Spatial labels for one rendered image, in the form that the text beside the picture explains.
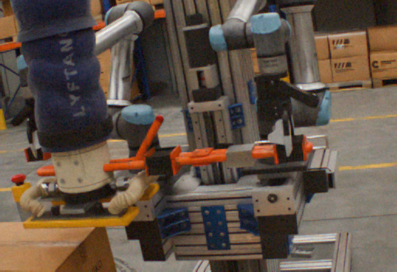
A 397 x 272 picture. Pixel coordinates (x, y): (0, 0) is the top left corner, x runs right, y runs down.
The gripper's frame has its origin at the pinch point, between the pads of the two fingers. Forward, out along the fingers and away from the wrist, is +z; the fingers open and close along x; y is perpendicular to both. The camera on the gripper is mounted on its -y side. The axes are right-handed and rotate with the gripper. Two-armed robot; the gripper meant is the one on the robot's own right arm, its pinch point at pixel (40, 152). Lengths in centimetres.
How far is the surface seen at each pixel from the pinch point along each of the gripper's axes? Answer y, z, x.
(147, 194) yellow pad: 47, 11, -21
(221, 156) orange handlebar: 72, -1, -29
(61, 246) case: 15.6, 25.2, -25.9
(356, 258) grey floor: 106, 119, 137
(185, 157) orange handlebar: 62, -1, -28
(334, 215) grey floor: 91, 118, 207
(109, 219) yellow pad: 42, 11, -40
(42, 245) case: 7.3, 25.3, -24.7
